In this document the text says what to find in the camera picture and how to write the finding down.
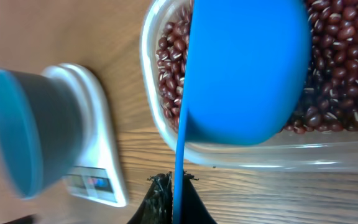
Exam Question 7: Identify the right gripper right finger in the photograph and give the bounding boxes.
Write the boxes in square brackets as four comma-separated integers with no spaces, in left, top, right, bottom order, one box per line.
[181,171,217,224]

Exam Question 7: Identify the white digital kitchen scale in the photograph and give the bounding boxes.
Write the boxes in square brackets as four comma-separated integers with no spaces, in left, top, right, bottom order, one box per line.
[42,63,129,207]

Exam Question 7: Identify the clear plastic food container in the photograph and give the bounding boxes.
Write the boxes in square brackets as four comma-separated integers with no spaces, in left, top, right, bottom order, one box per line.
[140,0,358,172]

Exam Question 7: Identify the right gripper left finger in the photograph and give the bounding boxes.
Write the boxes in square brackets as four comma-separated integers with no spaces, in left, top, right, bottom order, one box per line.
[127,172,173,224]

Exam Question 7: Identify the blue plastic measuring scoop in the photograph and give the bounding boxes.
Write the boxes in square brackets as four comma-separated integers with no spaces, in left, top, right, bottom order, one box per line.
[172,0,311,223]

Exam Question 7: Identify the blue metal bowl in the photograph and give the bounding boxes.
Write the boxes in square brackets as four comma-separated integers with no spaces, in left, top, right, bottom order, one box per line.
[0,68,84,199]

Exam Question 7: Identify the red beans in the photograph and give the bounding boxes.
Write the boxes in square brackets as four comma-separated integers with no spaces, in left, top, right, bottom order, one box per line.
[155,0,358,134]

